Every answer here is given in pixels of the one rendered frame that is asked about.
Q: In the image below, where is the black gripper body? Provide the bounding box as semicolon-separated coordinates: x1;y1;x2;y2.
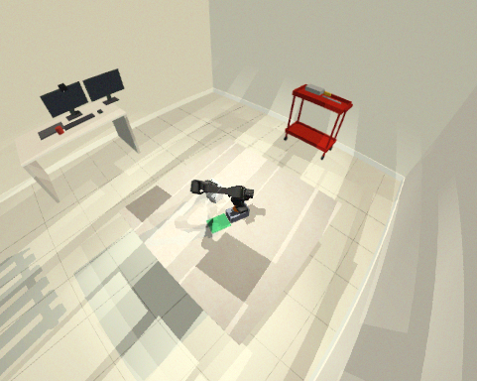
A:
231;197;248;214

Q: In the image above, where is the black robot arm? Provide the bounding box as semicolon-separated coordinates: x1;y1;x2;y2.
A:
190;180;254;203

